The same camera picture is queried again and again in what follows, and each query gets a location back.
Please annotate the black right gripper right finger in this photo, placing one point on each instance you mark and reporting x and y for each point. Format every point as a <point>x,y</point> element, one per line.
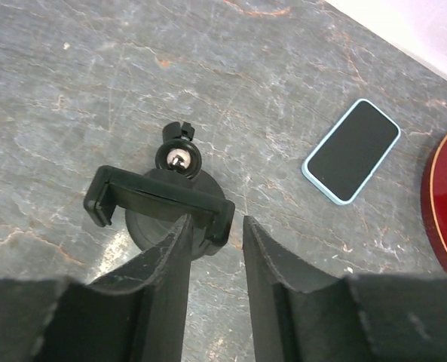
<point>300,313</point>

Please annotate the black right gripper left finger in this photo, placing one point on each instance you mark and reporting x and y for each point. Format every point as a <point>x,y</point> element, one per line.
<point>136,312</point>

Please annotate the black round-base clamp stand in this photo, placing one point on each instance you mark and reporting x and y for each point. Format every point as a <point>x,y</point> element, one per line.
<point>154,201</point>

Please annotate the blue-cased smartphone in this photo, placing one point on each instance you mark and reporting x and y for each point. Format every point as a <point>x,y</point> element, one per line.
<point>344,160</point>

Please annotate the round red tray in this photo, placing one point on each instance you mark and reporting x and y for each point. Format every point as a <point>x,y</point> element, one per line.
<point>434,201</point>

